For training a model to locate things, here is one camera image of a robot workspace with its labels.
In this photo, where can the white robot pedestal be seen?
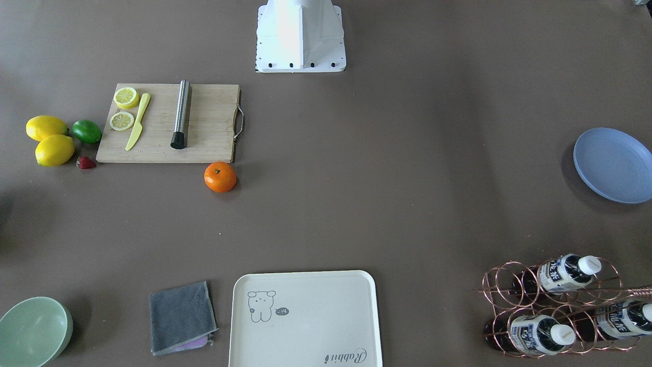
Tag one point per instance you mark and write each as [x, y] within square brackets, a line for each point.
[300, 37]

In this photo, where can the red strawberry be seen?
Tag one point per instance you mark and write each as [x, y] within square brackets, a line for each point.
[85, 163]

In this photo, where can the green lime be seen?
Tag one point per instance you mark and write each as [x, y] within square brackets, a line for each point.
[86, 131]

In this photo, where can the lemon slice upper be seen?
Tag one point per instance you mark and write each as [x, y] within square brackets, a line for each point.
[126, 98]

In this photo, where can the green bowl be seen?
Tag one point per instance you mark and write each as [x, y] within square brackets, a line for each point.
[34, 332]

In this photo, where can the orange fruit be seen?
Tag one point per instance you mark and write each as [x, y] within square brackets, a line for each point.
[220, 177]

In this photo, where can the yellow lemon lower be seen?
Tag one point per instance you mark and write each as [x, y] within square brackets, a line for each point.
[54, 150]

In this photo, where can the blue round plate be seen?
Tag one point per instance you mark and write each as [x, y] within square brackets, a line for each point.
[614, 165]

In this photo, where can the wooden cutting board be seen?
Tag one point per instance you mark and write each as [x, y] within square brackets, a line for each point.
[210, 130]

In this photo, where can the tea bottle middle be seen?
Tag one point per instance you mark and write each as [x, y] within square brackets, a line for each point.
[569, 272]

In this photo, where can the grey folded cloth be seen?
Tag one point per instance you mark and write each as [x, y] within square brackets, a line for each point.
[181, 319]

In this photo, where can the lemon slice lower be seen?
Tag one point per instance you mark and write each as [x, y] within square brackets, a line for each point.
[121, 121]

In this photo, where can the copper wire bottle rack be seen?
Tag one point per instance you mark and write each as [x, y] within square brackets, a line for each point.
[606, 288]

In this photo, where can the tea bottle back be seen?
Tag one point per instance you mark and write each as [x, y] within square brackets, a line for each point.
[620, 320]

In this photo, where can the cream rabbit tray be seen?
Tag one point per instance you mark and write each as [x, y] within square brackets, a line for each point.
[326, 318]

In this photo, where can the yellow plastic knife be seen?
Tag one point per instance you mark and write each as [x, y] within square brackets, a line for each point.
[137, 125]

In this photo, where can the yellow lemon upper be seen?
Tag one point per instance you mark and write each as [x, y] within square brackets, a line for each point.
[42, 126]

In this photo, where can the lemon slice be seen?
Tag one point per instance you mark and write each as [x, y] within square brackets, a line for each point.
[126, 98]
[121, 121]

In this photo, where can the tea bottle front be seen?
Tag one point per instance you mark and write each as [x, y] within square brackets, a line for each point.
[529, 336]

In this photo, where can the tea bottle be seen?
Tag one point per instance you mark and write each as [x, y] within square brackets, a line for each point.
[529, 336]
[569, 272]
[620, 320]

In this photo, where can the yellow lemon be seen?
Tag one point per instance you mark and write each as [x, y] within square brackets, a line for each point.
[54, 150]
[42, 126]

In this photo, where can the steel cylinder black tip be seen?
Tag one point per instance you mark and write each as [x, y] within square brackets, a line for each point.
[180, 131]

